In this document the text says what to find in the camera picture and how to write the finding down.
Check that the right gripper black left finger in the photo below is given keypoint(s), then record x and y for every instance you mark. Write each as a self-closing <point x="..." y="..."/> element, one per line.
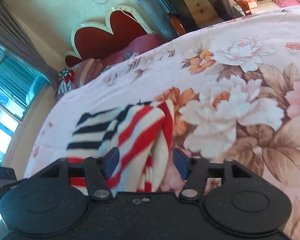
<point x="95" y="171"/>

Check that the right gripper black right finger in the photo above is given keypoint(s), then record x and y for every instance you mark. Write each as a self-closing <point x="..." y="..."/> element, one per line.
<point x="196" y="172"/>

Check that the striped knit sweater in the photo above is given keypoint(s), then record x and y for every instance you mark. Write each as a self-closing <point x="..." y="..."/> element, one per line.
<point x="141" y="132"/>

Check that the pink floral bed quilt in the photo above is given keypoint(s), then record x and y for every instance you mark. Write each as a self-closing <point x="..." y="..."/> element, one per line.
<point x="235" y="89"/>

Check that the blue window curtain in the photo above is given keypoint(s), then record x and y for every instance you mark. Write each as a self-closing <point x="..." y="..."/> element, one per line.
<point x="19" y="84"/>

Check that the striped red pillow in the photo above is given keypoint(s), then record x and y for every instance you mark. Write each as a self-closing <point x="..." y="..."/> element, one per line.
<point x="74" y="77"/>

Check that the red heart-shaped headboard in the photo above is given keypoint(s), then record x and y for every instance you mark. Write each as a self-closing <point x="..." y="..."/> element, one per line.
<point x="123" y="24"/>

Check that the grey window curtain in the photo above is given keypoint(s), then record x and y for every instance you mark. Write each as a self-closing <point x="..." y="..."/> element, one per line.
<point x="15" y="39"/>

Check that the dark leather armchair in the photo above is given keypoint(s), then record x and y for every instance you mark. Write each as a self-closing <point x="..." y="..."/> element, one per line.
<point x="190" y="15"/>

